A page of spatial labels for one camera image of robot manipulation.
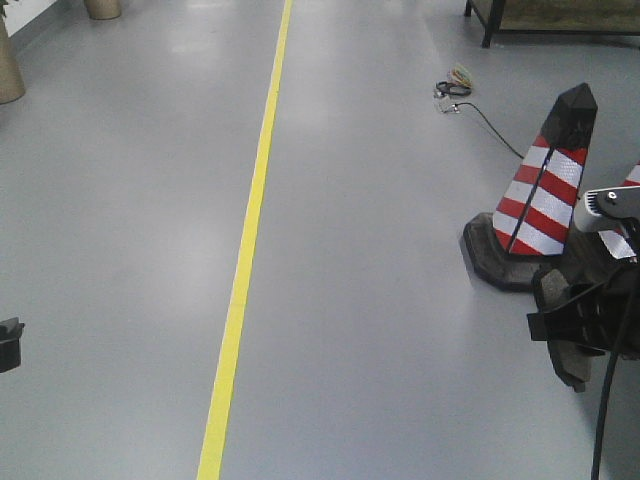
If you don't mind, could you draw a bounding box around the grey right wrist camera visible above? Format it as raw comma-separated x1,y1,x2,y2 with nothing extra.
573,186,639,233

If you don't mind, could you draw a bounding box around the tan plant pot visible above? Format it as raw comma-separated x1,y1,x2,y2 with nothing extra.
0,20,26,104

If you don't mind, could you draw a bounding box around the grey brake pad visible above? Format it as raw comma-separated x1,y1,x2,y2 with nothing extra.
527,267,599,393

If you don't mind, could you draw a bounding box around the black floor cable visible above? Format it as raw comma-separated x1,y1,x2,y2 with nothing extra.
433,62,526,160

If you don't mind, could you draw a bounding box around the red white traffic cone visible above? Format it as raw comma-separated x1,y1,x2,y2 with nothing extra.
463,82,598,292

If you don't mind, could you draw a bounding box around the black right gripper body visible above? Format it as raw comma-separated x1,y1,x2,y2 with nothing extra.
573,263,639,360

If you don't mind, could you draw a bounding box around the black frame table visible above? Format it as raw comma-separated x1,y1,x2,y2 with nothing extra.
464,0,639,48

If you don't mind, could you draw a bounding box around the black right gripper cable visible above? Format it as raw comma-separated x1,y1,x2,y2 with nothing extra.
590,224,640,480

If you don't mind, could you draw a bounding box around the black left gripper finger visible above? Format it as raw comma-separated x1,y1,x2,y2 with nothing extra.
0,317,24,373

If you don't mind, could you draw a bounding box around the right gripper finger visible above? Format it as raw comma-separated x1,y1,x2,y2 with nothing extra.
527,284,597,345

